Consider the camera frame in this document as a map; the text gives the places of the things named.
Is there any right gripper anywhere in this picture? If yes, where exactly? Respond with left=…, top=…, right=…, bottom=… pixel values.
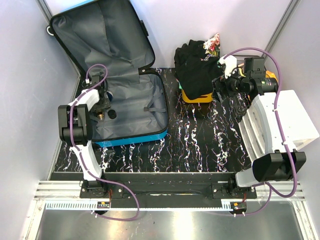
left=210, top=65, right=249, bottom=104

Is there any dark bottle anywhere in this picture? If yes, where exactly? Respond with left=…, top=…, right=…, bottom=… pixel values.
left=93, top=108, right=105, bottom=122

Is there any black round cap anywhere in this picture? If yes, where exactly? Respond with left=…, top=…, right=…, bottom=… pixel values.
left=107, top=109, right=117, bottom=120

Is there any orange plastic basket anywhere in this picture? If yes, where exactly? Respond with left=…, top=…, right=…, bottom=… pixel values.
left=181, top=89, right=213, bottom=104

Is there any black floral print garment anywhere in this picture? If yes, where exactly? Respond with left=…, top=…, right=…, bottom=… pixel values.
left=174, top=33, right=223, bottom=100

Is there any blue fish-print suitcase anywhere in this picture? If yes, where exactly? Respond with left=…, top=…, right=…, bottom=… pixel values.
left=49, top=0, right=169, bottom=147

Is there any white drawer organizer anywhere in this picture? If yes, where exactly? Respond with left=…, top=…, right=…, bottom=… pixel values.
left=238, top=90, right=320, bottom=162

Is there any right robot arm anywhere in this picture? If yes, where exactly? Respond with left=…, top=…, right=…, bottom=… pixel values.
left=212, top=55, right=307, bottom=199

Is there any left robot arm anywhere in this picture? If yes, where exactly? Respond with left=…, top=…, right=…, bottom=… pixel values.
left=58, top=75, right=112, bottom=198

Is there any yellow plate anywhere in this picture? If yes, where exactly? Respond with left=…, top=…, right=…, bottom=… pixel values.
left=264, top=70, right=279, bottom=93

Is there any black wire dish rack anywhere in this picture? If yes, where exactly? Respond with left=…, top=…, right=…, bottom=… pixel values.
left=218, top=55, right=266, bottom=117

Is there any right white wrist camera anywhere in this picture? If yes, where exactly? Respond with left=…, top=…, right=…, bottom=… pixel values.
left=218, top=55, right=238, bottom=79

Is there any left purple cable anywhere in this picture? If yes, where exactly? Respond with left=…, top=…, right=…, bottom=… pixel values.
left=69, top=63, right=141, bottom=221

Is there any purple cable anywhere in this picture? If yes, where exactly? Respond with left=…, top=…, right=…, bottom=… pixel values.
left=223, top=47, right=300, bottom=217
left=69, top=63, right=141, bottom=221

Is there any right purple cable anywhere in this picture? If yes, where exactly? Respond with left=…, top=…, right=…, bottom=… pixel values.
left=223, top=47, right=300, bottom=217

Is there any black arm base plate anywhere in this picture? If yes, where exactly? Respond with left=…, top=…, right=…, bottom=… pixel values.
left=79, top=172, right=257, bottom=209

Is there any aluminium rail frame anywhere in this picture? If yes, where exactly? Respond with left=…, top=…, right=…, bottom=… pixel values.
left=23, top=181, right=320, bottom=240

